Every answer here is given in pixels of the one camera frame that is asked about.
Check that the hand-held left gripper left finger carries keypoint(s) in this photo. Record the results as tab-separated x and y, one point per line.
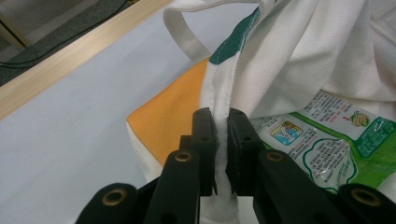
204	146

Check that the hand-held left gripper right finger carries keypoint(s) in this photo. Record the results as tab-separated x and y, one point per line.
243	149

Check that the green snack packet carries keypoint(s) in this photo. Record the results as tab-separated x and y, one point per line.
330	140

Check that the white tote bag coloured patches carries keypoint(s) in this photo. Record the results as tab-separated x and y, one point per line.
295	53

